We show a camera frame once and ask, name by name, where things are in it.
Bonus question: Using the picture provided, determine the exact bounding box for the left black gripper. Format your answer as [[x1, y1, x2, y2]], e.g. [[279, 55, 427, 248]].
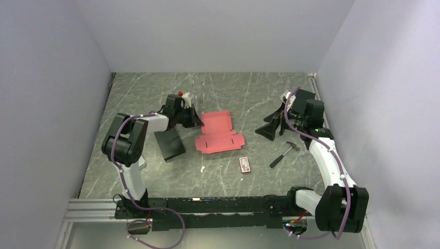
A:
[[175, 104, 204, 128]]

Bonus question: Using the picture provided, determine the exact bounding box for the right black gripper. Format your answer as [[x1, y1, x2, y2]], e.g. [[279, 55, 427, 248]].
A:
[[255, 103, 308, 141]]

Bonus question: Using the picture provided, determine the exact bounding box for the red cardboard paper box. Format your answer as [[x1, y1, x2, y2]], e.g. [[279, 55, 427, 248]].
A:
[[195, 110, 245, 154]]

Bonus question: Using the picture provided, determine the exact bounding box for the black box near left arm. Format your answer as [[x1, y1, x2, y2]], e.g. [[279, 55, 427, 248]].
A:
[[154, 128, 186, 162]]

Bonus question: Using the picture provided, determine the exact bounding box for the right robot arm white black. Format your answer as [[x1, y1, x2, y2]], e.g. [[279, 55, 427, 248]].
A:
[[255, 99, 369, 235]]

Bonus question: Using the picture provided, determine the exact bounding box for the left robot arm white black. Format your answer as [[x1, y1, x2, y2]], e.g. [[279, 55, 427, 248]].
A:
[[101, 92, 203, 218]]

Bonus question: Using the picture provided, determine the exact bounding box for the small red white box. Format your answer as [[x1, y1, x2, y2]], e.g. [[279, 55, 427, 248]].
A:
[[239, 157, 251, 174]]

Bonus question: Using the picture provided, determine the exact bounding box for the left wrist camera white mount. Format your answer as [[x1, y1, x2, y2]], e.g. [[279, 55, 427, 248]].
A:
[[178, 91, 194, 108]]

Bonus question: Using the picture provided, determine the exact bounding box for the hammer with black handle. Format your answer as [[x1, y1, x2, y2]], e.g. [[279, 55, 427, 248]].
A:
[[269, 141, 300, 168]]

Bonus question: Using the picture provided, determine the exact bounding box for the black box near right wall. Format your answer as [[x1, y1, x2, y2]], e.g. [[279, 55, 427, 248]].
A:
[[291, 89, 315, 115]]

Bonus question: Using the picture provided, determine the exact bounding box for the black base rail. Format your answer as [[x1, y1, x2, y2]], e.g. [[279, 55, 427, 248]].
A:
[[114, 195, 308, 231]]

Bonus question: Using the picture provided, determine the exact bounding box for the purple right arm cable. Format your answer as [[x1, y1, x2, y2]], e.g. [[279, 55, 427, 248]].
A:
[[283, 86, 353, 241]]

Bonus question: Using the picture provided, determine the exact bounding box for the aluminium frame rail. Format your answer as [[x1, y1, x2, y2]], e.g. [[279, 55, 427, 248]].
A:
[[64, 199, 116, 223]]

